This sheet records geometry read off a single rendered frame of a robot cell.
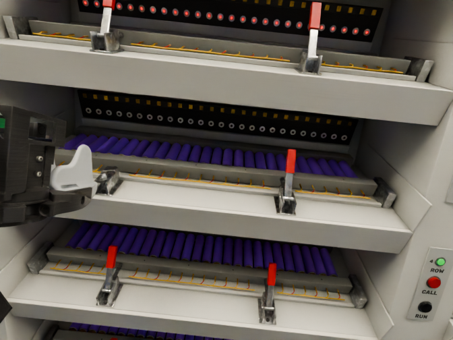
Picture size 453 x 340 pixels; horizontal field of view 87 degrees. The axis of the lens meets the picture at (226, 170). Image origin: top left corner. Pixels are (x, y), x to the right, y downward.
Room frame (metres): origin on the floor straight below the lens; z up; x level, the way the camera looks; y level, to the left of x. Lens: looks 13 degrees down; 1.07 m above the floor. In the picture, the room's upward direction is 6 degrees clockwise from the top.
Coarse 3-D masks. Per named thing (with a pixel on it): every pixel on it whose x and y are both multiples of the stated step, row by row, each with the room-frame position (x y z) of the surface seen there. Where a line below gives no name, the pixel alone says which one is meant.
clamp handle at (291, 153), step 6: (288, 150) 0.35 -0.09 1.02; (294, 150) 0.35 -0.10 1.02; (288, 156) 0.35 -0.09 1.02; (294, 156) 0.35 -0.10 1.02; (288, 162) 0.35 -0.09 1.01; (294, 162) 0.35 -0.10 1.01; (288, 168) 0.34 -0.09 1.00; (294, 168) 0.34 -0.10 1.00; (288, 174) 0.34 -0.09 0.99; (288, 180) 0.34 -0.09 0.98; (288, 186) 0.34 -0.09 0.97; (288, 192) 0.33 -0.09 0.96
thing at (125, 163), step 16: (64, 160) 0.38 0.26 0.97; (96, 160) 0.38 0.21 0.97; (112, 160) 0.38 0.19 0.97; (128, 160) 0.38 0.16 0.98; (144, 160) 0.38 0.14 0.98; (160, 160) 0.39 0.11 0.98; (144, 176) 0.37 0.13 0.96; (160, 176) 0.37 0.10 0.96; (176, 176) 0.39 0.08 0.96; (192, 176) 0.38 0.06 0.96; (208, 176) 0.38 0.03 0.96; (224, 176) 0.38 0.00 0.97; (240, 176) 0.38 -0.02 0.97; (256, 176) 0.38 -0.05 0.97; (272, 176) 0.38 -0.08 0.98; (304, 176) 0.39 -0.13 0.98; (320, 176) 0.39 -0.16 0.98; (336, 176) 0.40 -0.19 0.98; (304, 192) 0.37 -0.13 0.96; (352, 192) 0.39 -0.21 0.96; (368, 192) 0.39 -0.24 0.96
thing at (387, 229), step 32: (128, 128) 0.49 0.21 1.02; (160, 128) 0.49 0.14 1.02; (192, 128) 0.49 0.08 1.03; (384, 160) 0.42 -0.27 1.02; (128, 192) 0.34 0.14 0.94; (160, 192) 0.34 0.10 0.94; (192, 192) 0.35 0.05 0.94; (224, 192) 0.36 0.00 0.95; (320, 192) 0.39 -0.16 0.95; (384, 192) 0.37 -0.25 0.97; (416, 192) 0.33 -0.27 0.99; (128, 224) 0.33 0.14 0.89; (160, 224) 0.33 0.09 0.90; (192, 224) 0.33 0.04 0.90; (224, 224) 0.32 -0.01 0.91; (256, 224) 0.32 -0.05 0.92; (288, 224) 0.32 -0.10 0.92; (320, 224) 0.32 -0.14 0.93; (352, 224) 0.32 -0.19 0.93; (384, 224) 0.33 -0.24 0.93; (416, 224) 0.31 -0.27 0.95
